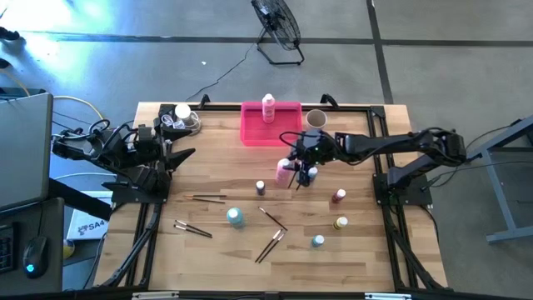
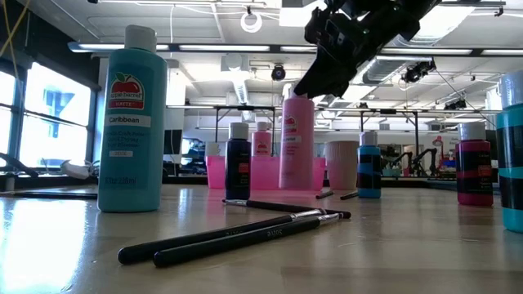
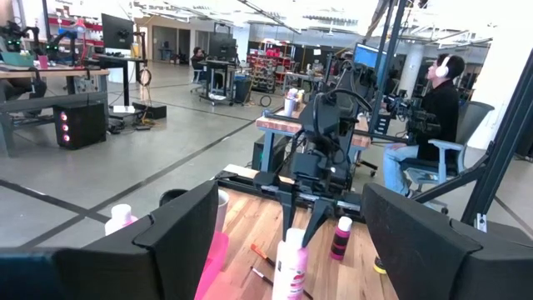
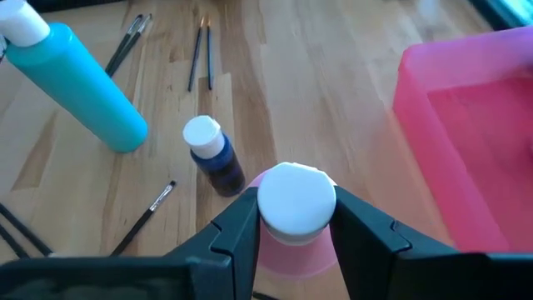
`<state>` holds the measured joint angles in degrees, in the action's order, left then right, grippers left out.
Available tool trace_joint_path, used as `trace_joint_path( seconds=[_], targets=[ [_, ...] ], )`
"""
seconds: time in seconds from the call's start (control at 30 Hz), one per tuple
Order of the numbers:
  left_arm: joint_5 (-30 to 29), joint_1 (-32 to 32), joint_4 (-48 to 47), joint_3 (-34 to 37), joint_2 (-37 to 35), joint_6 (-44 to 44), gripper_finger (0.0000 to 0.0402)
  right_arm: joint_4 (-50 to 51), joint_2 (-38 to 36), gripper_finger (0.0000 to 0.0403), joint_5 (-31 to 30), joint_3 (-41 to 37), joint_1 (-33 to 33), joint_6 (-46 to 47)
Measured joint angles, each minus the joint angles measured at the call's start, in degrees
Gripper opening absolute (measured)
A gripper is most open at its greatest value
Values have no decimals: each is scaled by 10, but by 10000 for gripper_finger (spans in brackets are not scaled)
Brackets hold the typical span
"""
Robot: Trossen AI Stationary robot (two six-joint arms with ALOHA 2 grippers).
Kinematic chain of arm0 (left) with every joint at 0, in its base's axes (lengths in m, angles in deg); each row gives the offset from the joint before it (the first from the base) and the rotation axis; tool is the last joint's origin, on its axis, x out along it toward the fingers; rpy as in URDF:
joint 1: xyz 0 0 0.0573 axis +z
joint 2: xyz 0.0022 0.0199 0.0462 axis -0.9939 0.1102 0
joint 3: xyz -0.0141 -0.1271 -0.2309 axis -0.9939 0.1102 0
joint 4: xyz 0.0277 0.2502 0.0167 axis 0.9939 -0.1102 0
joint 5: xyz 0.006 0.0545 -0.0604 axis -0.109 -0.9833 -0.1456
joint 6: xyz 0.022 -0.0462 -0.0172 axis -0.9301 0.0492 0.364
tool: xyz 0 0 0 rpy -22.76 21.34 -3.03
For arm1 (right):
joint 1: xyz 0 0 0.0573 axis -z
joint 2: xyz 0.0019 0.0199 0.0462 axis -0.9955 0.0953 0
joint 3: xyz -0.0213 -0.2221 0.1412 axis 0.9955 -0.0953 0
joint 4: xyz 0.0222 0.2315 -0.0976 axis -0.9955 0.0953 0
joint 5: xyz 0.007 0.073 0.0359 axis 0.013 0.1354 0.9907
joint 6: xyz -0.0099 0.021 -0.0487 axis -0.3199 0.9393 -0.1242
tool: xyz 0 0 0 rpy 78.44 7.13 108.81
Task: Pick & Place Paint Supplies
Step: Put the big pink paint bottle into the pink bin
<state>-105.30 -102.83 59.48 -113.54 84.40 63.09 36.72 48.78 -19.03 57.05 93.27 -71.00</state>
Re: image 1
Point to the brush pair lower left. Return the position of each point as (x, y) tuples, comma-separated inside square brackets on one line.
[(192, 227)]

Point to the small light blue paint bottle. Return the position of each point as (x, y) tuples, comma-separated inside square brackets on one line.
[(318, 240)]

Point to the black office chair base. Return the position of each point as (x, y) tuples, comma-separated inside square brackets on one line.
[(8, 33)]

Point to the small magenta paint bottle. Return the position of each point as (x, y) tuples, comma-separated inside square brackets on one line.
[(338, 195)]

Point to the large teal paint bottle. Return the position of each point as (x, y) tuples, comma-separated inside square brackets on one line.
[(235, 217)]

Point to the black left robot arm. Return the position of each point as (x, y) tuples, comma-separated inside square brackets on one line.
[(83, 148)]

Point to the small yellow paint bottle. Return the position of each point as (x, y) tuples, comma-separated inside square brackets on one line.
[(340, 222)]

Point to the black clamp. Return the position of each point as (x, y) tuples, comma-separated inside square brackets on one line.
[(204, 101), (329, 100)]

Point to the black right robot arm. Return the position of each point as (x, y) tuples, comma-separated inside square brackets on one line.
[(383, 143)]

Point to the grey metal table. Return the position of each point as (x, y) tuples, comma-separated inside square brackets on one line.
[(499, 183)]

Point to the yellow round object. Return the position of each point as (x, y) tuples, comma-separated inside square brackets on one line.
[(68, 250)]

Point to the black computer mouse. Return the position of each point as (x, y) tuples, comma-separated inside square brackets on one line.
[(35, 256)]

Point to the large pink paint bottle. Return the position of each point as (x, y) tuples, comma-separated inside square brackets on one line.
[(284, 175), (268, 107)]

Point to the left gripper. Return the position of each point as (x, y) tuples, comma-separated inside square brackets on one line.
[(152, 146)]

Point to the white printed box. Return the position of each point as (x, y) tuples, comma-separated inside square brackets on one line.
[(85, 227)]

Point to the black floor fan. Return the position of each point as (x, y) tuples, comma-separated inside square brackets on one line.
[(277, 25)]

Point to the dark grey desk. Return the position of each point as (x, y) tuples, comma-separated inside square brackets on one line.
[(54, 275)]

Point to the black keyboard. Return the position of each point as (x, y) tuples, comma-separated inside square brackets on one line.
[(6, 250)]

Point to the beige paper cup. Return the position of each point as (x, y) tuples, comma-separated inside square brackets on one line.
[(316, 118)]

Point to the white strip on frame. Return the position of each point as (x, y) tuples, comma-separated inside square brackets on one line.
[(156, 295), (387, 296)]

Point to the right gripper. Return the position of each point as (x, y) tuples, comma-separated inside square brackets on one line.
[(314, 146)]

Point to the small dark purple paint bottle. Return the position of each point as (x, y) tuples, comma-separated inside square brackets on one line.
[(260, 187)]

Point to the brush pair bottom centre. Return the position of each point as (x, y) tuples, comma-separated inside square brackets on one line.
[(268, 246)]

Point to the brush pair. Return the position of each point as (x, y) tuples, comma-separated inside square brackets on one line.
[(268, 246), (192, 227)]

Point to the pink plastic tray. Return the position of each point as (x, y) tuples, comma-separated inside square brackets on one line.
[(254, 133)]

